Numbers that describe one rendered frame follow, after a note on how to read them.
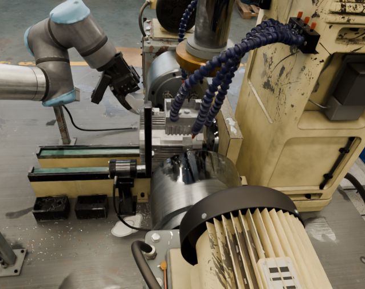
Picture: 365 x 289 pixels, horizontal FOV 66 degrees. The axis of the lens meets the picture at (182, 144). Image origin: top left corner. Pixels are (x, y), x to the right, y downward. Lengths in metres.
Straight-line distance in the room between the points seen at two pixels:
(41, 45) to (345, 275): 1.12
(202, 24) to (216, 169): 0.35
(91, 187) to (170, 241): 0.54
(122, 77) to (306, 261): 0.69
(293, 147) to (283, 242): 0.54
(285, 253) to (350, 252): 0.79
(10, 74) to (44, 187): 0.44
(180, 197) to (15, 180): 0.76
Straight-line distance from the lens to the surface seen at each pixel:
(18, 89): 0.80
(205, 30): 0.75
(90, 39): 0.82
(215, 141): 0.92
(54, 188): 1.08
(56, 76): 0.85
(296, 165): 0.95
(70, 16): 0.81
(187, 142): 0.87
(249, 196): 0.38
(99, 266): 0.95
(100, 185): 1.04
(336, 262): 1.10
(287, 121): 0.79
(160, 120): 0.91
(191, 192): 0.63
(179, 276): 0.52
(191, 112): 0.93
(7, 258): 0.99
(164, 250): 0.56
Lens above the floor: 1.65
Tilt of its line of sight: 42 degrees down
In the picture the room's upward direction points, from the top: 6 degrees clockwise
